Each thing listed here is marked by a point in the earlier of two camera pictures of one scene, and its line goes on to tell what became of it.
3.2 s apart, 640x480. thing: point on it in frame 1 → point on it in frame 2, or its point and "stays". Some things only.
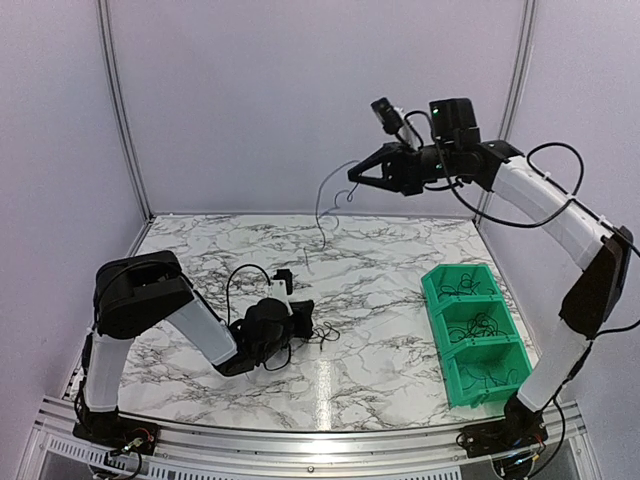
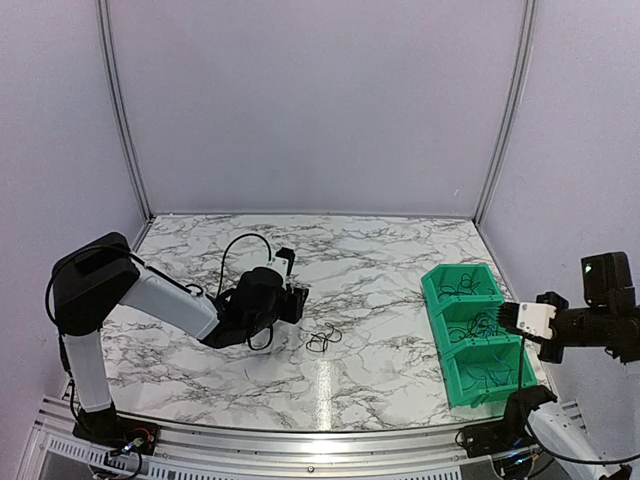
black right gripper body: x=412 y=173 → x=584 y=326
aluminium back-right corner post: x=515 y=92 stays
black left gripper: x=303 y=311 → x=296 y=300
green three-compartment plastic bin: x=482 y=353 stays
